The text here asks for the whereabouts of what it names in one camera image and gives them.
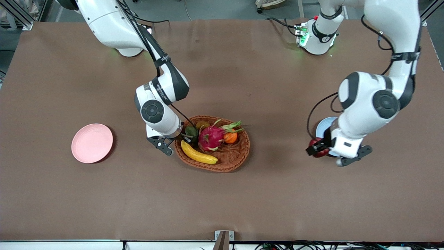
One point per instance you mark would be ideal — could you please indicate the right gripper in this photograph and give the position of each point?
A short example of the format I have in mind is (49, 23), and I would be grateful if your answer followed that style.
(181, 136)

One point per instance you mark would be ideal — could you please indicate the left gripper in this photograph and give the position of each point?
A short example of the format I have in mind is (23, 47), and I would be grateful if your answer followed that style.
(325, 142)

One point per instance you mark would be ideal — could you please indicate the red apple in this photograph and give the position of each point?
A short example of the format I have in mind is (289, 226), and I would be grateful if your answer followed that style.
(315, 141)

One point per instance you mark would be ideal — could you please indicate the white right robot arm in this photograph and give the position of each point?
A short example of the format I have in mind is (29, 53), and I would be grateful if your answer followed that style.
(111, 24)

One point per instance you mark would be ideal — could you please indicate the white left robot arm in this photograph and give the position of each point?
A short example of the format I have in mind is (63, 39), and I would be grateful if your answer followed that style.
(399, 27)

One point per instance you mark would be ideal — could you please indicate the yellow banana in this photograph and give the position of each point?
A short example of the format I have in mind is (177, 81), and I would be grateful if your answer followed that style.
(197, 155)

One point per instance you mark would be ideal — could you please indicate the green avocado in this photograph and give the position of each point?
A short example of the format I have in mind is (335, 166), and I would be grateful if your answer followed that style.
(191, 132)

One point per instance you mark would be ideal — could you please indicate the light blue plate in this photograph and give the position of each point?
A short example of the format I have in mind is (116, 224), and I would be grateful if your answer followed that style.
(324, 126)

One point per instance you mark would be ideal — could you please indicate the yellow-brown round fruit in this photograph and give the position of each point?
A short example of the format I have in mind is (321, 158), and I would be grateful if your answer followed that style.
(202, 125)

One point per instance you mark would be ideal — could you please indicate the pink dragon fruit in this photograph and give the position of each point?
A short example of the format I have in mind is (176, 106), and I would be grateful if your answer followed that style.
(211, 137)

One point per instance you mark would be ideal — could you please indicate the orange tangerine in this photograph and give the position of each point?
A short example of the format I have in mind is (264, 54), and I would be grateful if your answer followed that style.
(230, 138)

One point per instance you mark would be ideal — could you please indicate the brown wicker basket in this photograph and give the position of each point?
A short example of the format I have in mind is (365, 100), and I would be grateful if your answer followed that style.
(232, 156)

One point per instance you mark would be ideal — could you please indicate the pink plate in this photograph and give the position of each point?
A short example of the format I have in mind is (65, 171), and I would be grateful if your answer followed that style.
(92, 143)

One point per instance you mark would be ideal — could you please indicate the chair wheel base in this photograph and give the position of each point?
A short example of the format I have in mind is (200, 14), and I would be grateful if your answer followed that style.
(270, 3)

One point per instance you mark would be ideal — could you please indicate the metal table edge bracket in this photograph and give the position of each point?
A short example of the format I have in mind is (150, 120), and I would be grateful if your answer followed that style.
(222, 241)

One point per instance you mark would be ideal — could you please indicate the white table edge rail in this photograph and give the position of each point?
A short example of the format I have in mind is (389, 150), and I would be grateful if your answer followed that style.
(69, 246)

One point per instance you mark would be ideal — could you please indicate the aluminium frame profile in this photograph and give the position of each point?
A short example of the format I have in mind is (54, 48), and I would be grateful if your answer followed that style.
(20, 19)
(430, 10)

